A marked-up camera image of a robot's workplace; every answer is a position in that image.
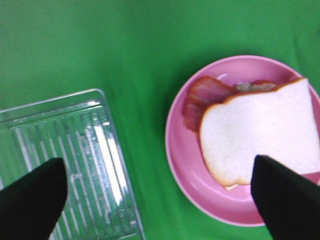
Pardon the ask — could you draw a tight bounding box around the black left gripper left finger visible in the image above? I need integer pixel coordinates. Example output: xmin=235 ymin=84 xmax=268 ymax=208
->
xmin=0 ymin=158 xmax=68 ymax=240

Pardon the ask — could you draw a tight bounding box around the green lettuce leaf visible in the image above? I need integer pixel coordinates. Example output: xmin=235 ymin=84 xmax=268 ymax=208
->
xmin=235 ymin=83 xmax=276 ymax=92

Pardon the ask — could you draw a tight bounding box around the bread slice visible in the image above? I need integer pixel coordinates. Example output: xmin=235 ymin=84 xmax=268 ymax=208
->
xmin=199 ymin=77 xmax=320 ymax=187
xmin=224 ymin=184 xmax=239 ymax=191

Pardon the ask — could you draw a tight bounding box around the bacon strip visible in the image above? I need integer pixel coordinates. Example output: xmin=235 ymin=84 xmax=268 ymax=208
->
xmin=182 ymin=103 xmax=203 ymax=133
xmin=186 ymin=76 xmax=277 ymax=105

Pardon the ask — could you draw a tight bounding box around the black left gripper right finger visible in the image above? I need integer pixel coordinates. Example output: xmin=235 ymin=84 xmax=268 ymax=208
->
xmin=250 ymin=155 xmax=320 ymax=240

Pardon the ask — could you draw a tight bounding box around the left clear plastic tray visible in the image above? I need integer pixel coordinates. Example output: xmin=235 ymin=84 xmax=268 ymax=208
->
xmin=0 ymin=89 xmax=145 ymax=240

